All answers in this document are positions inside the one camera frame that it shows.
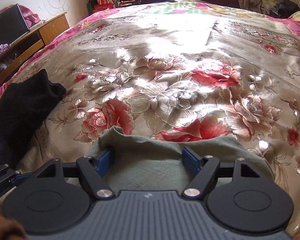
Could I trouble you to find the olive green pants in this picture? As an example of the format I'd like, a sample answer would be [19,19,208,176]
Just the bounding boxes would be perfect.
[87,126,275,192]

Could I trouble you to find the black cloth garment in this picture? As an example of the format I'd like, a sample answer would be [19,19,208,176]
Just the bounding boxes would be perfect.
[0,69,66,168]

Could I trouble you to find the floral satin bedspread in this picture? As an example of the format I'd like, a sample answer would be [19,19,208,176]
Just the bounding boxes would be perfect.
[0,2,300,239]

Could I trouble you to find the wooden side cabinet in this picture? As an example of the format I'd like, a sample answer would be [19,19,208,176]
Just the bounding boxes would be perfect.
[0,12,69,86]

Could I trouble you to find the black monitor screen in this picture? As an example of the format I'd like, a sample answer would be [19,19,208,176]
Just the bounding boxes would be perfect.
[0,4,30,45]

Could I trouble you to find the red gift bag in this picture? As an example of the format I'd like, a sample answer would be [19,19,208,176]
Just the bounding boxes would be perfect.
[93,0,114,13]

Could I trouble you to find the black clothes pile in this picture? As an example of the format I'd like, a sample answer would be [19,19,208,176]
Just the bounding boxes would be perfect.
[269,0,300,19]

